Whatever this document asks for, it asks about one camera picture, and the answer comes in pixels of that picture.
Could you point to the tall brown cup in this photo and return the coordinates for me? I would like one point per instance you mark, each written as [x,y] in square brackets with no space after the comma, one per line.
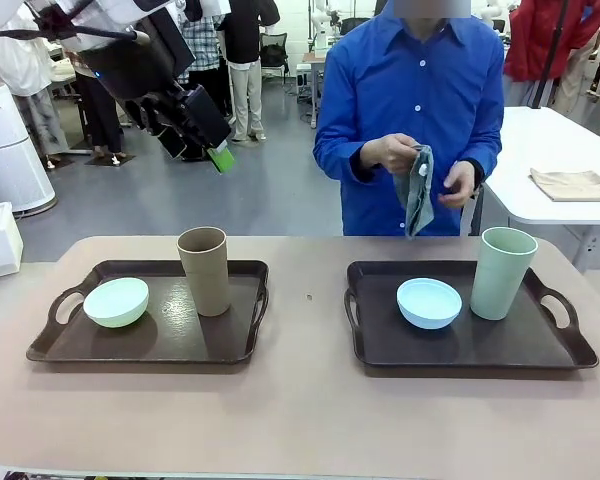
[207,280]

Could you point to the bystander in checked shirt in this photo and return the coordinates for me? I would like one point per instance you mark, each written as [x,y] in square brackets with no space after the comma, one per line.
[202,45]

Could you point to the person's left hand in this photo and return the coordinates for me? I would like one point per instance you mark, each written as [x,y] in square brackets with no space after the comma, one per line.
[461,182]

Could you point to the white air purifier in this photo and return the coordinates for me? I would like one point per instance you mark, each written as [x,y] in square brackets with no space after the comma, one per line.
[10,150]

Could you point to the person's left forearm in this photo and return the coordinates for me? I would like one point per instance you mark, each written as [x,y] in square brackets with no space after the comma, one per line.
[487,160]

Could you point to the black office chair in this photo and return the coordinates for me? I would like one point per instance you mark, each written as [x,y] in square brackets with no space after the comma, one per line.
[274,55]

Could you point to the bystander in white shirt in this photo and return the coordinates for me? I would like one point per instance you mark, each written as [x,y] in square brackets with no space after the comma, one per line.
[25,65]

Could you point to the bystander in dark trousers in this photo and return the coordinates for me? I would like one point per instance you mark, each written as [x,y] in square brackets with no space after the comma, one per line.
[100,120]

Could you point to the bystander in beige trousers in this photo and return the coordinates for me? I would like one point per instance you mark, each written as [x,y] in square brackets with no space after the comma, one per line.
[247,85]

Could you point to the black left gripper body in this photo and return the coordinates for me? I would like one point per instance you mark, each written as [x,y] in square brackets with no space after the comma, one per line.
[140,65]

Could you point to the bystander in red top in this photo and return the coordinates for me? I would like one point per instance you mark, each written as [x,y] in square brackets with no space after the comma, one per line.
[545,40]

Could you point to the light blue bowl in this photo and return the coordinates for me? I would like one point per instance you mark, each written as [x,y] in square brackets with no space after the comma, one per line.
[429,305]

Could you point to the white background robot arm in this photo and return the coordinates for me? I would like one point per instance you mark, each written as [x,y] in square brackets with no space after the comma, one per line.
[325,30]
[494,12]

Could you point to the white side table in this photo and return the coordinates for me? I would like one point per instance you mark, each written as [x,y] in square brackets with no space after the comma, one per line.
[545,145]

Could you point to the person in blue shirt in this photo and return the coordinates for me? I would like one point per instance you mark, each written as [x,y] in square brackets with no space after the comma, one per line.
[410,75]

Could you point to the grey-blue cloth mat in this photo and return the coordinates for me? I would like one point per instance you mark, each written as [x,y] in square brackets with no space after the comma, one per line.
[419,200]

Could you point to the tall light green cup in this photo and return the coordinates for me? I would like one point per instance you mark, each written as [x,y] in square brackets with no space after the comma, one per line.
[500,285]

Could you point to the beige cloth mat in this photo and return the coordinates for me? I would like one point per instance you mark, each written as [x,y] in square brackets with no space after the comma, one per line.
[572,185]

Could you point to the black floor base plate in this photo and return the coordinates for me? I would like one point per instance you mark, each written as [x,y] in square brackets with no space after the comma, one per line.
[111,159]

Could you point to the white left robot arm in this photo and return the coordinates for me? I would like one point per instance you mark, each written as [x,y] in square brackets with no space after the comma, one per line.
[10,15]

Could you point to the black tripod pole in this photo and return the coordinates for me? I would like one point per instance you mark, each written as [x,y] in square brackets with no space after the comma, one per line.
[555,50]

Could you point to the person's right hand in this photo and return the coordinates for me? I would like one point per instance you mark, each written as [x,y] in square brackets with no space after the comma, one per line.
[390,152]

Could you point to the light green bowl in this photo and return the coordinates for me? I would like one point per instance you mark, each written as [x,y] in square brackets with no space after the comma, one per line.
[115,305]

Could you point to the person's right forearm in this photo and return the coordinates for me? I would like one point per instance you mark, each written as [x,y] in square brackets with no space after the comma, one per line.
[337,150]

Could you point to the dark brown plastic tray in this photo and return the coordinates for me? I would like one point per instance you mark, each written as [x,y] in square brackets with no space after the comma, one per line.
[480,345]
[180,335]

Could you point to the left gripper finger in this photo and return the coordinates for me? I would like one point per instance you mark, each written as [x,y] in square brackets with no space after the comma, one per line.
[170,130]
[207,120]

